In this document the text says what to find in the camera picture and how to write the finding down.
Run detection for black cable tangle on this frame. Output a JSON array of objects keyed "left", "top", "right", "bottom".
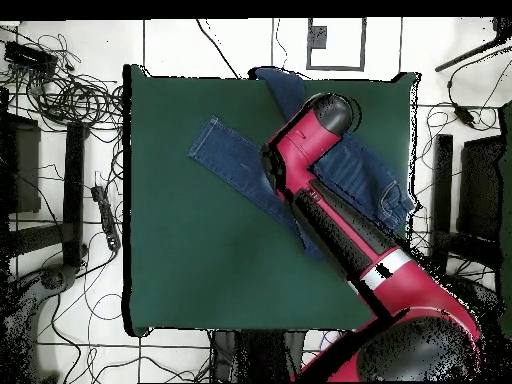
[{"left": 0, "top": 31, "right": 125, "bottom": 133}]

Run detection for black stand base frame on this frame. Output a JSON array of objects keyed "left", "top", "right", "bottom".
[
  {"left": 5, "top": 120, "right": 90, "bottom": 269},
  {"left": 429, "top": 133, "right": 503, "bottom": 277}
]

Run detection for dark flat panel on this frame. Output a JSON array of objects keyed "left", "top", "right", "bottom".
[
  {"left": 456, "top": 134, "right": 506, "bottom": 241},
  {"left": 0, "top": 111, "right": 42, "bottom": 215}
]

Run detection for black power adapter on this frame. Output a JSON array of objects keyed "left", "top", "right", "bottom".
[{"left": 453, "top": 104, "right": 477, "bottom": 128}]

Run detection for black electronics box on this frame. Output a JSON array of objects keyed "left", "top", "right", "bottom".
[{"left": 2, "top": 40, "right": 59, "bottom": 75}]

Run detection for grey square floor frame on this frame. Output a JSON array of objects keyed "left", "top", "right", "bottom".
[{"left": 306, "top": 17, "right": 367, "bottom": 72}]

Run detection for black floor cable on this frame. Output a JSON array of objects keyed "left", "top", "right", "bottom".
[{"left": 195, "top": 18, "right": 242, "bottom": 78}]

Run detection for blue denim jeans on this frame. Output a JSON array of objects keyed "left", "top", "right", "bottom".
[{"left": 187, "top": 67, "right": 417, "bottom": 261}]

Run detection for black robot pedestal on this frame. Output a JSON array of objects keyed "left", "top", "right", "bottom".
[{"left": 210, "top": 329, "right": 306, "bottom": 383}]

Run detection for dark green table cloth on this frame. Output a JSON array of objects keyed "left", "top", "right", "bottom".
[{"left": 121, "top": 63, "right": 421, "bottom": 337}]

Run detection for black power strip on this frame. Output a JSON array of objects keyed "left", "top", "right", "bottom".
[{"left": 90, "top": 184, "right": 122, "bottom": 252}]

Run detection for black tripod pole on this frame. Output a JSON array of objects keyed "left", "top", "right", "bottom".
[{"left": 434, "top": 17, "right": 512, "bottom": 73}]

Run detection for black wheeled chair base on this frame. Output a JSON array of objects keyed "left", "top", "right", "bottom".
[{"left": 0, "top": 263, "right": 79, "bottom": 383}]

